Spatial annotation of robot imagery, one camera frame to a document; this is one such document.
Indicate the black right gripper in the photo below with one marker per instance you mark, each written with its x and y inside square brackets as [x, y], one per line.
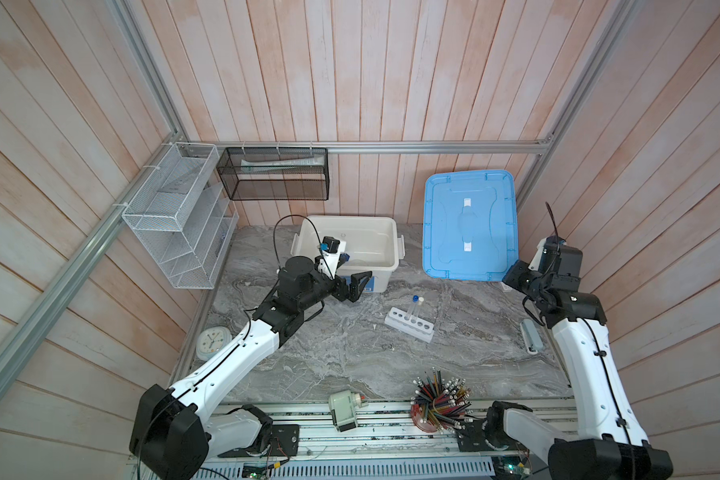
[517, 268]

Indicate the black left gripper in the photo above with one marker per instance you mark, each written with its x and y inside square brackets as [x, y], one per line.
[354, 289]

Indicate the blue plastic bin lid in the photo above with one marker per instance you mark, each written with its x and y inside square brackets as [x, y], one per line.
[470, 229]

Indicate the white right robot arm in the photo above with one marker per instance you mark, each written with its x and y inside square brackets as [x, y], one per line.
[610, 443]

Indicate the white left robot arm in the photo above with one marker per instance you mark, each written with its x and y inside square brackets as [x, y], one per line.
[177, 429]

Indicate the white plastic storage bin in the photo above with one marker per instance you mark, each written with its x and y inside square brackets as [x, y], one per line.
[372, 243]

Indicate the white test tube rack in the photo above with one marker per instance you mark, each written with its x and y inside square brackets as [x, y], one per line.
[411, 325]

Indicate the green white box device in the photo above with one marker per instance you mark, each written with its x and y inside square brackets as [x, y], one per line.
[343, 407]

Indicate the cup of coloured pencils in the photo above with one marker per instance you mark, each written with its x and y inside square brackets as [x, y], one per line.
[440, 405]

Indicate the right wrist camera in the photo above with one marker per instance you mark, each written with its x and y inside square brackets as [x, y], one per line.
[551, 241]

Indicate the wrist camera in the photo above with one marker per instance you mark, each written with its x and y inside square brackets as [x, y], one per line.
[551, 241]
[332, 255]

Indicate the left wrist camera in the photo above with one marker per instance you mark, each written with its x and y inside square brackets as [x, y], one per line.
[332, 255]

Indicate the aluminium horizontal wall rail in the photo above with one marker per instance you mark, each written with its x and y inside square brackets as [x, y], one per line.
[533, 147]

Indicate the black mesh wall shelf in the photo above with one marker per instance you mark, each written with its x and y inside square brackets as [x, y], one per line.
[275, 173]

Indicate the round white wall clock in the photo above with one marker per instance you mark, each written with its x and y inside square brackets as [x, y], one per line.
[210, 341]

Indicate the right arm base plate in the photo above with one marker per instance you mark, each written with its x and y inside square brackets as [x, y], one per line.
[480, 435]

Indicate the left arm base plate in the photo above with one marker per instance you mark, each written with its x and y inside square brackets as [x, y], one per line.
[277, 440]

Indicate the white wire wall rack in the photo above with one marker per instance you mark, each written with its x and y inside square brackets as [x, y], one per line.
[180, 214]

